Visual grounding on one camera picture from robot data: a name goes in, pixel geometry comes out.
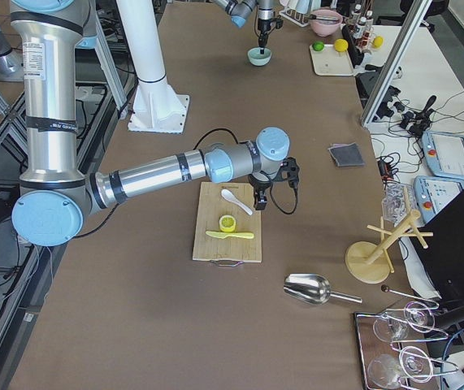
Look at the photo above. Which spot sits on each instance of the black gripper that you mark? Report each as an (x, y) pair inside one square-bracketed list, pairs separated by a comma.
[(263, 22), (259, 184)]

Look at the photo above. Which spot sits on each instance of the light green bowl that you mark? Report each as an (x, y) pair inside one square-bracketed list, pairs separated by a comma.
[(259, 56)]

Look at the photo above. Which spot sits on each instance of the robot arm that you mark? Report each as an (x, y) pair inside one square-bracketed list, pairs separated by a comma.
[(55, 196), (239, 11)]

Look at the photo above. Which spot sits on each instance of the white ceramic spoon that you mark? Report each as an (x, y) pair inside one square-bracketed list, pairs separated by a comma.
[(228, 196)]

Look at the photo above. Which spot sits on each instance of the pink bowl with ice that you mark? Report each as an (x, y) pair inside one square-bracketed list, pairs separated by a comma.
[(325, 22)]

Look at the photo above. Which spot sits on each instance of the half lemon slice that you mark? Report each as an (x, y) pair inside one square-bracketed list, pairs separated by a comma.
[(227, 223)]

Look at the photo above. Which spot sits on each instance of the bamboo cutting board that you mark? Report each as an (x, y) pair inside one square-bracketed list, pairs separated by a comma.
[(211, 207)]

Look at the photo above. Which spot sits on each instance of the yellow plastic knife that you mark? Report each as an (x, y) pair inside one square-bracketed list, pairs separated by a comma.
[(223, 235)]

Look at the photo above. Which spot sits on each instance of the green lime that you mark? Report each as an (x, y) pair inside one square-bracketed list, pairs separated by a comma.
[(318, 46)]

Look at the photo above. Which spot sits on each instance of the beige rabbit tray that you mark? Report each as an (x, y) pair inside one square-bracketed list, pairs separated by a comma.
[(330, 62)]

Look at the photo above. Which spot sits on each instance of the yellow lemon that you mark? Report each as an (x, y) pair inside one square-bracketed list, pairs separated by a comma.
[(341, 45)]

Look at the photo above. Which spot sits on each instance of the steel scoop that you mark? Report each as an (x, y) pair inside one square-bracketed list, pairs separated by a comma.
[(314, 289)]

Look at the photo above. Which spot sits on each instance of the grey folded cloth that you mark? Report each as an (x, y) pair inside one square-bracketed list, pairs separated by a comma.
[(346, 155)]

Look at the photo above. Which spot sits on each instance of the wooden cup stand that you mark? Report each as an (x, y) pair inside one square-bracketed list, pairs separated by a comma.
[(370, 262)]

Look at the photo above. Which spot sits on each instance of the blue teach pendant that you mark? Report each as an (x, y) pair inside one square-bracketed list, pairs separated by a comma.
[(444, 154), (434, 193)]

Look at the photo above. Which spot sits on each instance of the black monitor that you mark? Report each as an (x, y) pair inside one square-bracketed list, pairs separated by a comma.
[(443, 260)]

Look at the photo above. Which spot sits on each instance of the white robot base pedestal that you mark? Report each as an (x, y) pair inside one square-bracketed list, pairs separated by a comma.
[(156, 106)]

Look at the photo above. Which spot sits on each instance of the aluminium frame post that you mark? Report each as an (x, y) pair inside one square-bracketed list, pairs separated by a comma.
[(411, 23)]

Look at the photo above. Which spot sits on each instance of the wire glass rack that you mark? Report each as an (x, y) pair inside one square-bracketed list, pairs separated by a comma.
[(402, 348)]

